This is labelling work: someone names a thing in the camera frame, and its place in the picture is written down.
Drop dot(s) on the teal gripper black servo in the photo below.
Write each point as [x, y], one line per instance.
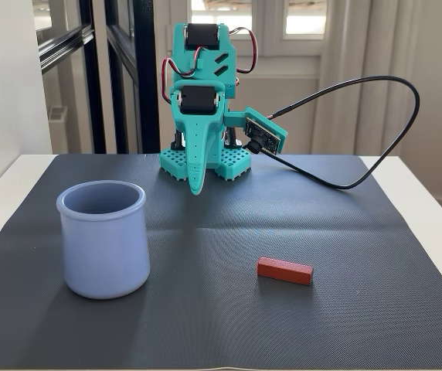
[197, 100]

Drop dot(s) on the red wooden block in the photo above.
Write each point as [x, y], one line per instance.
[283, 270]

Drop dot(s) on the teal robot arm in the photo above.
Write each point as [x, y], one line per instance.
[205, 58]

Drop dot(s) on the lavender ceramic pot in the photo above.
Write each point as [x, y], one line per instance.
[103, 251]

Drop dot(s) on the black table clamp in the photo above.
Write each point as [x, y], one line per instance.
[177, 141]

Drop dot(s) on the black framed glass door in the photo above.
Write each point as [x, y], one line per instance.
[143, 58]

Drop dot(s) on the dark grey ribbed mat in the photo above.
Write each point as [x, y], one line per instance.
[221, 309]

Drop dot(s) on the beige curtain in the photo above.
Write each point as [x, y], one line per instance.
[398, 38]

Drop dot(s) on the wrist camera module teal mount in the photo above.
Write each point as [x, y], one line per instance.
[267, 133]

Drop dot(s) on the white wall vent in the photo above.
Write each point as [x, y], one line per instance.
[57, 113]

